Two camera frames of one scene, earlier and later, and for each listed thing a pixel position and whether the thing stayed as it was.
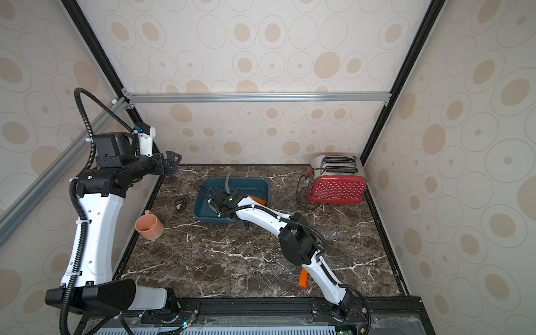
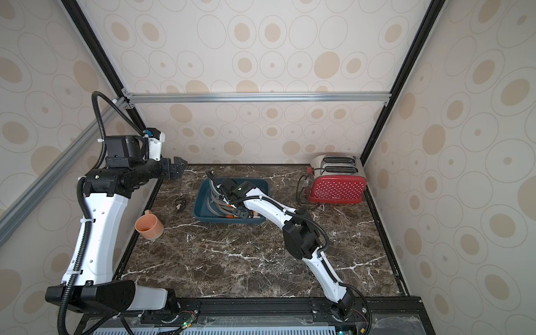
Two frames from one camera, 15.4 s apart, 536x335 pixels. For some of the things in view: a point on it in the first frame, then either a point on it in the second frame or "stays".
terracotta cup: (149, 226) stays
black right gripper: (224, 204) → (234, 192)
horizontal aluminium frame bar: (257, 98) stays
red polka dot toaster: (336, 179) stays
